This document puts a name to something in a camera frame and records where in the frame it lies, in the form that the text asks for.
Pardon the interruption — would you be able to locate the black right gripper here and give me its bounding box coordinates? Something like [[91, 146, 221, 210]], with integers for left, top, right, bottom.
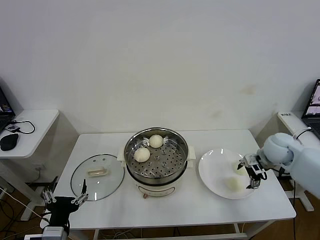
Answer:
[[237, 161, 267, 190]]

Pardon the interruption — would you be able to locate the black computer mouse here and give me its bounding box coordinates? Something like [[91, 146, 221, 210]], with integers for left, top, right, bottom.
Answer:
[[0, 133, 20, 151]]

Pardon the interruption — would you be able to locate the white round plate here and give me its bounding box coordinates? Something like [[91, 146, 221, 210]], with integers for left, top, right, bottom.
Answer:
[[198, 148, 258, 200]]

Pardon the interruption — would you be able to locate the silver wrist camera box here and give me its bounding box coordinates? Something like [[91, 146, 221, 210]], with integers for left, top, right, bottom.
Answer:
[[41, 226, 64, 239], [244, 154, 258, 166]]

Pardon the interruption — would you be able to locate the white laptop cable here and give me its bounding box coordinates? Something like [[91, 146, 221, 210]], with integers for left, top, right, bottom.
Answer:
[[292, 126, 313, 141]]

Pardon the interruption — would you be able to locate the white rounded side table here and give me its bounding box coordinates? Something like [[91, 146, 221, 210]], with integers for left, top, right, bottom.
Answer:
[[0, 108, 61, 222]]

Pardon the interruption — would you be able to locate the thin black desk cable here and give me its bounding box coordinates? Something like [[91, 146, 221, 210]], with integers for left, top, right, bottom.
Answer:
[[9, 119, 36, 135]]

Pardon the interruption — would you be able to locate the glass lid with cream handle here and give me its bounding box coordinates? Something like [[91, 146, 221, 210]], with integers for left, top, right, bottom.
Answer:
[[70, 153, 126, 202]]

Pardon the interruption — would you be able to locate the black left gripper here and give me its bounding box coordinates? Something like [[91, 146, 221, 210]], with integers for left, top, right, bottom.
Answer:
[[41, 176, 90, 227]]

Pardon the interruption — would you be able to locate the white steamed baozi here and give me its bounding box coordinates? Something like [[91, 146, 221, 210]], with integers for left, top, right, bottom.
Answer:
[[133, 147, 151, 163], [231, 161, 249, 176], [149, 134, 165, 149], [223, 176, 245, 193]]

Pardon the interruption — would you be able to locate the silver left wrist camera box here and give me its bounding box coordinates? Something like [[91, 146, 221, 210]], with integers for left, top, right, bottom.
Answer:
[[41, 226, 64, 239]]

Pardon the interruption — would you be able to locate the laptop screen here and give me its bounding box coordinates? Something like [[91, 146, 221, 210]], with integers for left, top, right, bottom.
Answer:
[[0, 77, 16, 135]]

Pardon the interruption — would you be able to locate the white wall socket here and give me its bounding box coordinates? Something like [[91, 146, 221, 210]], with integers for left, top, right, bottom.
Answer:
[[33, 163, 48, 176]]

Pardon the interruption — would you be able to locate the black laptop with pink screen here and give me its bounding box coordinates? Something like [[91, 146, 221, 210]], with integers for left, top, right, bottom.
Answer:
[[301, 78, 320, 140]]

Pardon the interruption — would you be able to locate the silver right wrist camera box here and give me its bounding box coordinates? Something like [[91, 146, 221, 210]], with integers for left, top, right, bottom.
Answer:
[[244, 154, 258, 166]]

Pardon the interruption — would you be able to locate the stainless steel steamer basket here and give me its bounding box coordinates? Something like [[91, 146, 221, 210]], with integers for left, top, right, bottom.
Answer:
[[117, 127, 197, 179]]

